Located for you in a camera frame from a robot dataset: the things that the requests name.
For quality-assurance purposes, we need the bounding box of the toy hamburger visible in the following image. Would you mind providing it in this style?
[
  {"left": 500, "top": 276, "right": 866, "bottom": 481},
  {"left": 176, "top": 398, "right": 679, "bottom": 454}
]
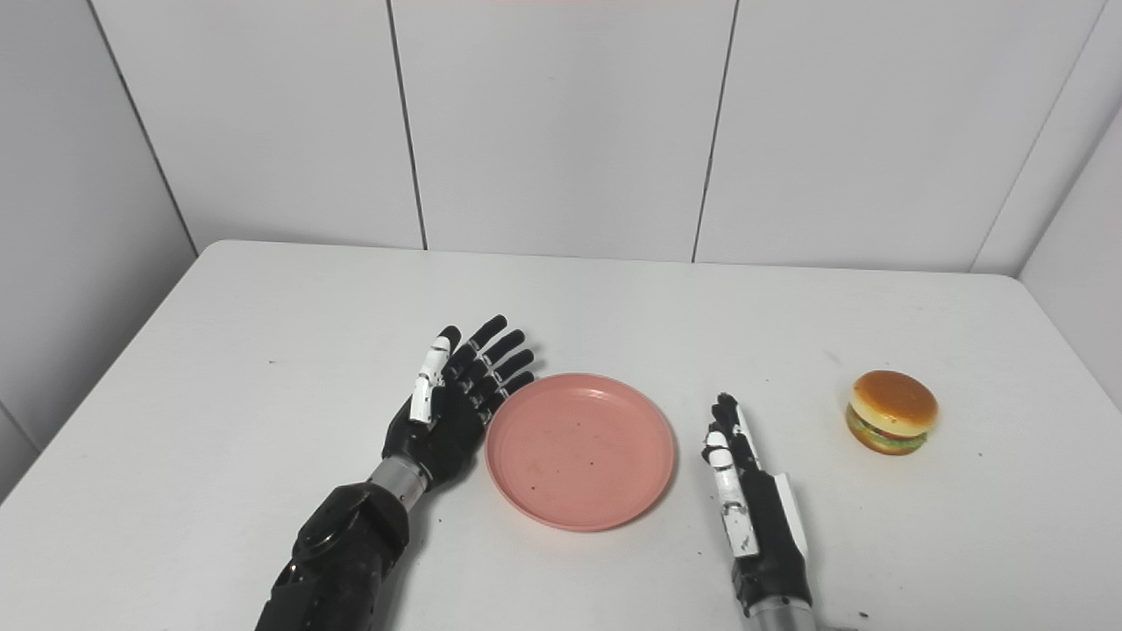
[{"left": 845, "top": 370, "right": 940, "bottom": 456}]

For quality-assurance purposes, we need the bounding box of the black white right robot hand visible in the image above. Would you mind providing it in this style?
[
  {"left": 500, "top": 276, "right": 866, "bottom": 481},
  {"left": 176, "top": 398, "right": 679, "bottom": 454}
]
[{"left": 700, "top": 392, "right": 814, "bottom": 614}]

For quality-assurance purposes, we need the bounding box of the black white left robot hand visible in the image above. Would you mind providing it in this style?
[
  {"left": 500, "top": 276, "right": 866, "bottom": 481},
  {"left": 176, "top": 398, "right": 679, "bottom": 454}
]
[{"left": 381, "top": 314, "right": 536, "bottom": 492}]

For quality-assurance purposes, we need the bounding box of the pink round plate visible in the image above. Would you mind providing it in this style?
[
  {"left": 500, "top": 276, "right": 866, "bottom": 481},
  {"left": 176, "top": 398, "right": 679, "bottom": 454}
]
[{"left": 485, "top": 372, "right": 677, "bottom": 533}]

